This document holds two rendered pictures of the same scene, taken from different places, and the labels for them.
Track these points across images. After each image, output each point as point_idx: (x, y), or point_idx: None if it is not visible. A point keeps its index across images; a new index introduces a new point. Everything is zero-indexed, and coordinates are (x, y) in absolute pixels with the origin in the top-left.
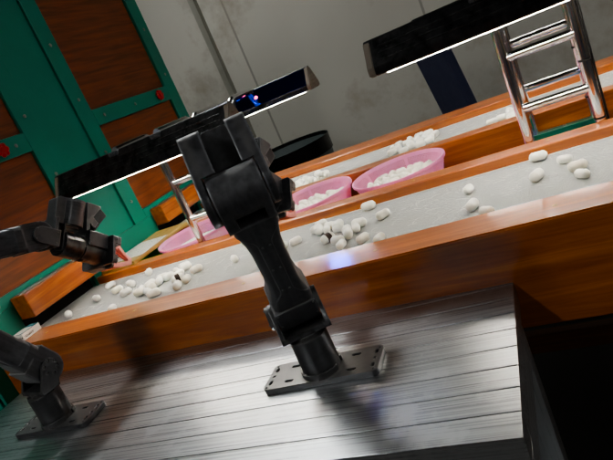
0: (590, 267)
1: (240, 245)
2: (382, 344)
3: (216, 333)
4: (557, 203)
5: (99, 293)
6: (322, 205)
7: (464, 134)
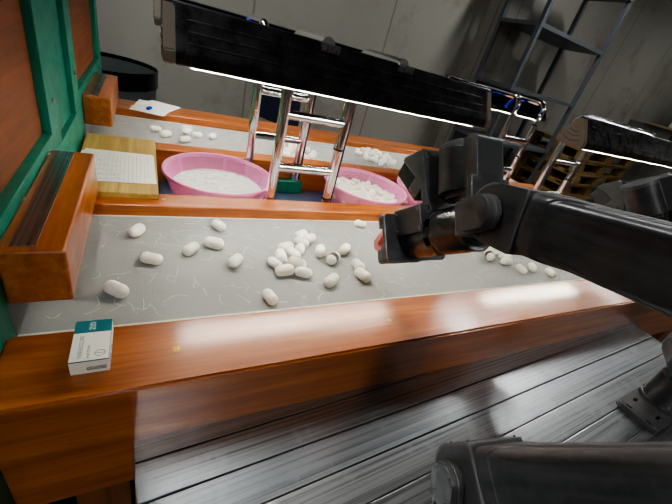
0: (653, 319)
1: (347, 224)
2: (645, 373)
3: (485, 353)
4: None
5: (114, 241)
6: None
7: None
